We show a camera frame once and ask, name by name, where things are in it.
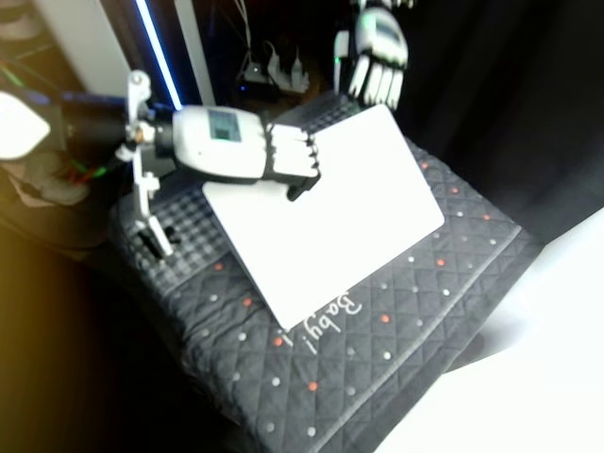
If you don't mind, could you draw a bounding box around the black power strip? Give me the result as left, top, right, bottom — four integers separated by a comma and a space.
238, 63, 284, 98

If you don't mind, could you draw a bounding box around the white cable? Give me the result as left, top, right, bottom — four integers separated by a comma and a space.
234, 0, 255, 67

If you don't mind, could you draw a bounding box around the blue-white light strip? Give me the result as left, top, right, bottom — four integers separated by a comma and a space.
135, 0, 184, 110

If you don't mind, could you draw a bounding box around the grey quilt with checked border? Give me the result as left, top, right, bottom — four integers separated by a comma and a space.
108, 89, 544, 453

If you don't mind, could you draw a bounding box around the white frame post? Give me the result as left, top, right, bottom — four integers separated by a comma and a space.
35, 0, 126, 98

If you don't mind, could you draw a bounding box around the white rectangular board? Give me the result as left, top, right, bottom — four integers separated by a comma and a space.
201, 103, 446, 330

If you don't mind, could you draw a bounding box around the black curtain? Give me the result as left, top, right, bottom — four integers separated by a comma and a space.
395, 0, 604, 244

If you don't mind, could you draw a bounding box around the white plug adapter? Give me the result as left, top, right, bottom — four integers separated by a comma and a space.
266, 41, 310, 92

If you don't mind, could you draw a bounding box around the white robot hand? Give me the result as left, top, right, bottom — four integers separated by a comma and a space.
332, 5, 411, 110
171, 106, 323, 203

